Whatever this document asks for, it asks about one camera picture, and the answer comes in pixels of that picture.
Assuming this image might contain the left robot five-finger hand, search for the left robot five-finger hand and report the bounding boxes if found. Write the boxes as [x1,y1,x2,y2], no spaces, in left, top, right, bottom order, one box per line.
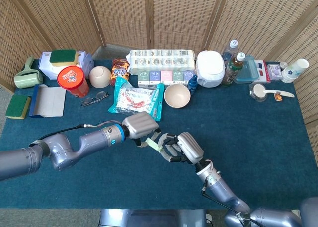
[121,111,162,148]

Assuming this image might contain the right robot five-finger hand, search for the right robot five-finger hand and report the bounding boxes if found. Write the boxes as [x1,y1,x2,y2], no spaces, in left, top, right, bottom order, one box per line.
[156,132,205,166]

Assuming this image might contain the light green paper strip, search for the light green paper strip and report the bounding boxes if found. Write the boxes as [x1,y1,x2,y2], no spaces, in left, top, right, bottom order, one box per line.
[145,137,161,152]

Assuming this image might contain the teal and clear snack bag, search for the teal and clear snack bag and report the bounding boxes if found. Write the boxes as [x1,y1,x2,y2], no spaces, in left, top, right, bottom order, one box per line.
[107,77,165,121]

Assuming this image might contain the blue carpet table cover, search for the blue carpet table cover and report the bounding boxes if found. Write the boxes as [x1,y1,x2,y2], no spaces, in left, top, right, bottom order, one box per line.
[0,59,310,210]

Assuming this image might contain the upright beige bowl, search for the upright beige bowl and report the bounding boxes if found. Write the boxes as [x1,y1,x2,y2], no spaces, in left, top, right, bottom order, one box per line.
[163,84,191,109]

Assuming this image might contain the green pocket tissue pack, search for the green pocket tissue pack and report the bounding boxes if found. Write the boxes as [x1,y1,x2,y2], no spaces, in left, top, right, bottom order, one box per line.
[172,70,185,85]
[137,70,151,88]

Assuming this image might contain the black-rimmed eyeglasses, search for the black-rimmed eyeglasses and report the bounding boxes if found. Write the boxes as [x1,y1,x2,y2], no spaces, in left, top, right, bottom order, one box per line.
[80,91,109,107]

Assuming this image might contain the pink pocket tissue pack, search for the pink pocket tissue pack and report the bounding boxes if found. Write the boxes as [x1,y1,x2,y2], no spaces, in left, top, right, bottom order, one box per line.
[160,70,174,86]

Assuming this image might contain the brown cookie package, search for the brown cookie package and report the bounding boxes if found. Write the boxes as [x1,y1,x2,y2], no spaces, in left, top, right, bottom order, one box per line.
[110,58,131,86]

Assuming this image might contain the blue spray bottle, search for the blue spray bottle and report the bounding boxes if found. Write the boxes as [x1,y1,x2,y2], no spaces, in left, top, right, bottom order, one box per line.
[187,74,199,96]

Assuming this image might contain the upturned beige bowl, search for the upturned beige bowl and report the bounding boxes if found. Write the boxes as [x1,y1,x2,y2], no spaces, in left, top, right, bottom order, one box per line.
[88,65,112,89]

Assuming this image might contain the white toilet paper roll pack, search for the white toilet paper roll pack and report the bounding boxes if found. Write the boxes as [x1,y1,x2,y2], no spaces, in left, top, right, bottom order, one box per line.
[125,49,197,76]

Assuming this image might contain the patterned glass bowl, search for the patterned glass bowl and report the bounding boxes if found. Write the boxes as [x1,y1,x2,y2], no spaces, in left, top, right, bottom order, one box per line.
[249,83,268,103]

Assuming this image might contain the grey robot torso base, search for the grey robot torso base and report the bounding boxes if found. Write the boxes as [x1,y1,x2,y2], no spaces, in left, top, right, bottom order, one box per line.
[99,208,207,227]

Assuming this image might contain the red instant noodle cup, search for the red instant noodle cup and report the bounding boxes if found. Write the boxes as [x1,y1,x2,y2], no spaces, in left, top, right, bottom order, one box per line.
[56,65,90,98]

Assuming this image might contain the green tea bottle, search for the green tea bottle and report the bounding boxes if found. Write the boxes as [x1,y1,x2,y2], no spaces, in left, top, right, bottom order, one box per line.
[221,52,246,87]

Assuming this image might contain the beige plastic spoon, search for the beige plastic spoon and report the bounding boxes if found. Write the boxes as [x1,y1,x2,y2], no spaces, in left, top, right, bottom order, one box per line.
[252,84,296,98]

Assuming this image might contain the clear container with blue lid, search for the clear container with blue lid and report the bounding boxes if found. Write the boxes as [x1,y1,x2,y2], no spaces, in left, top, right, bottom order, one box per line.
[234,55,256,85]

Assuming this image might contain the yellow sponge with green scourer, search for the yellow sponge with green scourer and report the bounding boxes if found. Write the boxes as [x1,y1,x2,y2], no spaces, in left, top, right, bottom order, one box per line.
[5,94,32,120]
[49,49,77,67]

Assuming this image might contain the red white box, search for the red white box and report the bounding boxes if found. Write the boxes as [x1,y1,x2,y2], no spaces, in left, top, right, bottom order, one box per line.
[254,60,272,84]

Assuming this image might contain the clear water bottle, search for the clear water bottle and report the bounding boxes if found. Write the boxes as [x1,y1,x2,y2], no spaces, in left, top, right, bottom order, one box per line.
[222,40,239,66]

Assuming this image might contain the white plastic tissue pack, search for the white plastic tissue pack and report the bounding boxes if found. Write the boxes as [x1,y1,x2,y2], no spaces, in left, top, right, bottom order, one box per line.
[38,50,95,80]

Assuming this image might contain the clear case with purple content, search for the clear case with purple content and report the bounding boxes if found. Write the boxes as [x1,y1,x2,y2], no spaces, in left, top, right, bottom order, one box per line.
[267,64,283,80]

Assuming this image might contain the wicker folding screen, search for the wicker folding screen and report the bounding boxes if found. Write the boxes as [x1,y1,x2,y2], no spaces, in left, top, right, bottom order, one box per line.
[0,0,318,148]

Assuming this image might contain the green lint roller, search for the green lint roller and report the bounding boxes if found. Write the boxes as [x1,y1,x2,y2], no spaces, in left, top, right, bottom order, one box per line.
[14,56,44,89]

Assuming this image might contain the stacked flower-print paper cups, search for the stacked flower-print paper cups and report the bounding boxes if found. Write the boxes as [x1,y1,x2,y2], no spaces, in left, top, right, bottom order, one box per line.
[281,58,310,84]

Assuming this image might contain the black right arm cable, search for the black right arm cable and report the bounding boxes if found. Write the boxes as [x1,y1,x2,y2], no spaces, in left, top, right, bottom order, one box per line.
[200,179,260,227]

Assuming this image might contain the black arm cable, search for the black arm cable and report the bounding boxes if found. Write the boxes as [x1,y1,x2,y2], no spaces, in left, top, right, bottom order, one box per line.
[200,179,260,227]
[38,123,124,141]

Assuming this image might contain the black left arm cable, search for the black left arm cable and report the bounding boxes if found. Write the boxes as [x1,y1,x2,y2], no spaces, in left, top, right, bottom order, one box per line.
[38,123,124,141]

